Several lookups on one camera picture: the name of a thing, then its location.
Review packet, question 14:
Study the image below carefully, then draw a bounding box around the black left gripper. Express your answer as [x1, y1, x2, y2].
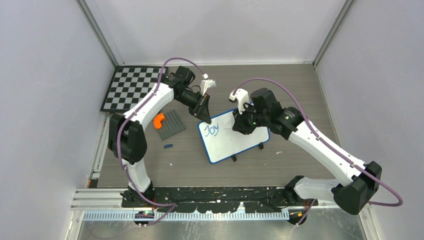
[176, 89, 212, 125]

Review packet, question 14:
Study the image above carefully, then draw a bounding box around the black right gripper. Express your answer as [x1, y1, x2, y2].
[232, 101, 269, 135]

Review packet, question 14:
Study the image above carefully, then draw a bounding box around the blue framed whiteboard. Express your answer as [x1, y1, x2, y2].
[197, 109, 271, 164]

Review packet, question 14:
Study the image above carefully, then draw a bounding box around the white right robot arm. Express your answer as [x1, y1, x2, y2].
[228, 87, 382, 215]

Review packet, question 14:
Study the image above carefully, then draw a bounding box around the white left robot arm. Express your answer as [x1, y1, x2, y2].
[108, 66, 212, 207]

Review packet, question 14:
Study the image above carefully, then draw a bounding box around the grey studded baseplate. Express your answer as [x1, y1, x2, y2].
[156, 110, 186, 141]

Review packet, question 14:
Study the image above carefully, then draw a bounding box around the orange curved block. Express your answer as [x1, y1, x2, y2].
[153, 113, 166, 130]

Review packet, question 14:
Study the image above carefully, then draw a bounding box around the black white checkerboard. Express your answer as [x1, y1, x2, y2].
[100, 65, 161, 113]

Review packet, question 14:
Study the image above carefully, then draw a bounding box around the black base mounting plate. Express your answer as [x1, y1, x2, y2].
[120, 186, 312, 214]

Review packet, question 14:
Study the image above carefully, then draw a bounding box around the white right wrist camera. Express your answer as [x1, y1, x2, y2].
[228, 88, 250, 115]

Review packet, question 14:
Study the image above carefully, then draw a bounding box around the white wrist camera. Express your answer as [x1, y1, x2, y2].
[199, 73, 217, 96]
[228, 88, 250, 115]

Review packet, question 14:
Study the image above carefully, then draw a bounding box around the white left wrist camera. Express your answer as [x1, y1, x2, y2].
[199, 73, 217, 96]

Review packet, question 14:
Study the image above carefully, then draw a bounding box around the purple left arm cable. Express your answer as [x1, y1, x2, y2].
[116, 56, 208, 227]

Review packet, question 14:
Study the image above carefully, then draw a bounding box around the slotted aluminium cable duct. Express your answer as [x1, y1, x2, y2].
[82, 209, 290, 222]

